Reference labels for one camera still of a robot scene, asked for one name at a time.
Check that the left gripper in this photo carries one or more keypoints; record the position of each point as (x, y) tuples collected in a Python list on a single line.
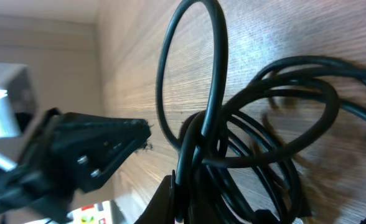
[(68, 152)]

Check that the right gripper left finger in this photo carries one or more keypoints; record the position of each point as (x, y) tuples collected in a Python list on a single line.
[(160, 209)]

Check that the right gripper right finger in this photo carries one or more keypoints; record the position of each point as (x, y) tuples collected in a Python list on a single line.
[(205, 206)]

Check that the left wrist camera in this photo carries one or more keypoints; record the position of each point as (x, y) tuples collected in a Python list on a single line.
[(18, 104)]

